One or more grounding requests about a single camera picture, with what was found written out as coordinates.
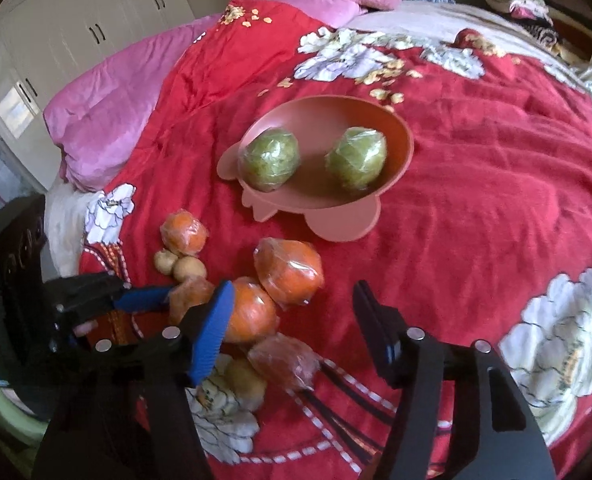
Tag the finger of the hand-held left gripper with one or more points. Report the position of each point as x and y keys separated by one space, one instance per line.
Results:
x=143 y=297

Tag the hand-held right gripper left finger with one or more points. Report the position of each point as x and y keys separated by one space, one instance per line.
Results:
x=211 y=332

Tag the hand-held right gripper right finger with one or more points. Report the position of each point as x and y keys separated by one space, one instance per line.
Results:
x=386 y=352

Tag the pale orange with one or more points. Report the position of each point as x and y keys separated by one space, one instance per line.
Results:
x=188 y=300

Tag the large orange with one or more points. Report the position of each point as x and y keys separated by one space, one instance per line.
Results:
x=288 y=272
x=256 y=315

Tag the small tan longan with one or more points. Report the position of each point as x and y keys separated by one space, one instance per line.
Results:
x=190 y=268
x=165 y=261

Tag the brown kiwi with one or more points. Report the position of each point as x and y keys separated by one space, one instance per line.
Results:
x=246 y=382

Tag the small orange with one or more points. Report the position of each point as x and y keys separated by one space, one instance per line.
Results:
x=184 y=232

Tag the salmon pink bowl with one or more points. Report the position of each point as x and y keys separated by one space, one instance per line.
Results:
x=326 y=125

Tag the person's left forearm green sleeve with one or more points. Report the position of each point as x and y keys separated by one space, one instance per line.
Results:
x=6 y=410

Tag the green wrapped fruit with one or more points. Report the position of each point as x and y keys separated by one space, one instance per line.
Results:
x=355 y=159
x=269 y=160

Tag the red floral blanket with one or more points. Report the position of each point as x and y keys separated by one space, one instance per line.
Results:
x=475 y=185

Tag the pink quilt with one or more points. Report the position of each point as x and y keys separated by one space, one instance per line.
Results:
x=111 y=110

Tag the white wardrobe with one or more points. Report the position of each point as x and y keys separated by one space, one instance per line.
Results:
x=76 y=10

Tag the beige bed sheet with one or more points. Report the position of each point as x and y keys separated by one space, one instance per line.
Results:
x=415 y=15

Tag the pile of folded clothes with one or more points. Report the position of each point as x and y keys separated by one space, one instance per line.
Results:
x=520 y=0

